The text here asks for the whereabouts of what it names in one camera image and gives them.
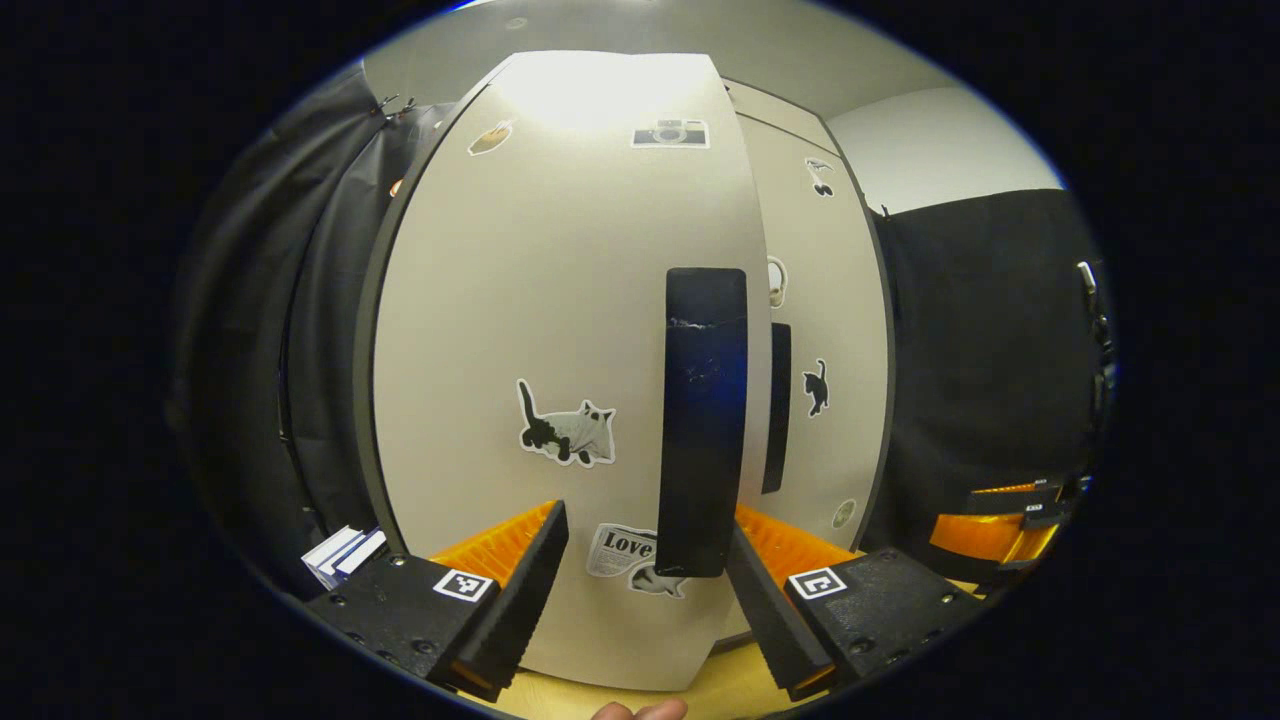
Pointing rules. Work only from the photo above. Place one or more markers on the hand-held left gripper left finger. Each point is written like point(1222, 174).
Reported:
point(520, 610)

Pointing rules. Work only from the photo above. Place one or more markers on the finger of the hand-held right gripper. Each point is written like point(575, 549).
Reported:
point(985, 538)
point(1000, 503)

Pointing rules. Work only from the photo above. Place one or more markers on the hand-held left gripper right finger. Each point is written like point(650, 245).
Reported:
point(770, 620)

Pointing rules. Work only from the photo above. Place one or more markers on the white cabinet door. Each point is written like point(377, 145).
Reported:
point(480, 300)
point(840, 300)

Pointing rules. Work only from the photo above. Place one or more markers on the white cabinet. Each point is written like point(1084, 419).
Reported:
point(780, 115)

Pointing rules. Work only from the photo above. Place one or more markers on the black backdrop cloth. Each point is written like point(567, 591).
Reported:
point(980, 330)
point(250, 300)

